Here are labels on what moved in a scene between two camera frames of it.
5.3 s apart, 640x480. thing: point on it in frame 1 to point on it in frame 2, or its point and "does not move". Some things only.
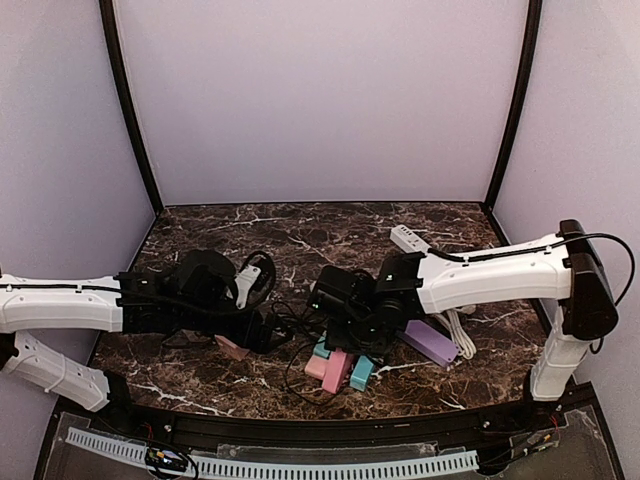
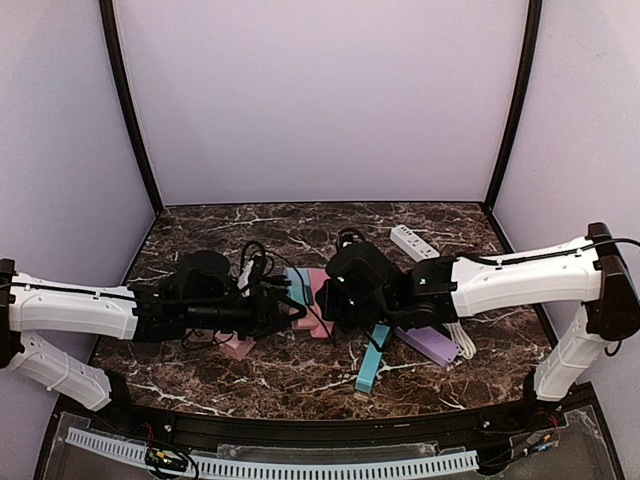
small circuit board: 165,458 does not move
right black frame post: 534,12 does not move
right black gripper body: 342,340 to 332,306
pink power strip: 335,371 to 313,319
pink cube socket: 230,349 does not move
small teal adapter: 320,348 to 296,290
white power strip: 409,240 does not move
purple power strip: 427,342 does not move
